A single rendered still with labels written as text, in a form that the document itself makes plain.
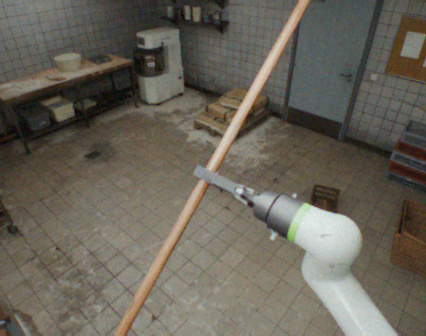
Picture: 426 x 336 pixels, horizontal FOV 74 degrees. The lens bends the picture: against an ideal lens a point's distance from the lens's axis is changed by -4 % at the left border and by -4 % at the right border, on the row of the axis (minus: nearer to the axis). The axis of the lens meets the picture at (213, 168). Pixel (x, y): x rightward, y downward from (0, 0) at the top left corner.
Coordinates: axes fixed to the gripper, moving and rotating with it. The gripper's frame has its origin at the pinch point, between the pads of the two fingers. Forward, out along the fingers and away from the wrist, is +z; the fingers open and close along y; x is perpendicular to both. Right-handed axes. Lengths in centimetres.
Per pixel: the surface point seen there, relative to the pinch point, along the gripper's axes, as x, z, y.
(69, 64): 70, 440, 174
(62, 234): -120, 220, 151
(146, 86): 116, 397, 297
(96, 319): -142, 111, 134
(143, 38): 179, 399, 239
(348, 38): 274, 84, 289
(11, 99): -22, 411, 116
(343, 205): 61, 1, 310
